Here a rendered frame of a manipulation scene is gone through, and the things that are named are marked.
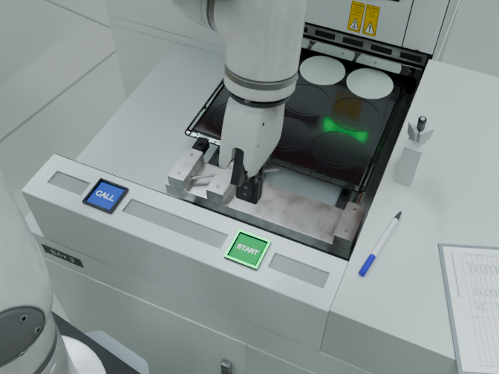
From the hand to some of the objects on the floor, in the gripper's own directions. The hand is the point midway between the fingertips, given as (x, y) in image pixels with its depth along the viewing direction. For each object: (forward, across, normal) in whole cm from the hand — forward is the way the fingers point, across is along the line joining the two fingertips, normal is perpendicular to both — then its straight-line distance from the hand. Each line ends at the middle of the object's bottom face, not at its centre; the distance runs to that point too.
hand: (249, 187), depth 77 cm
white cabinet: (+105, +46, -1) cm, 115 cm away
